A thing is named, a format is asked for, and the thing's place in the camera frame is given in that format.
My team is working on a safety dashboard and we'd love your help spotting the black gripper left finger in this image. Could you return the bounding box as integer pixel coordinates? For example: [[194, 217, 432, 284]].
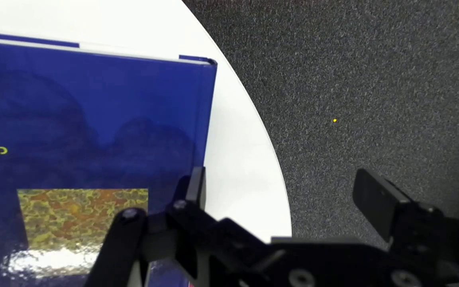
[[84, 166, 269, 287]]

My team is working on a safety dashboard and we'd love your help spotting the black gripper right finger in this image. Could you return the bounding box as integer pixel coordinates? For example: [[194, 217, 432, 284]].
[[352, 167, 459, 287]]

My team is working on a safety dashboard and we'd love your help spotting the blue hardcover book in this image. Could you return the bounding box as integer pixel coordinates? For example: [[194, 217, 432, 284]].
[[0, 30, 218, 287]]

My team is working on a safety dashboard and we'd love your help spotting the round white table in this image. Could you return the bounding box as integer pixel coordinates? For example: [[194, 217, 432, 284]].
[[0, 0, 293, 244]]

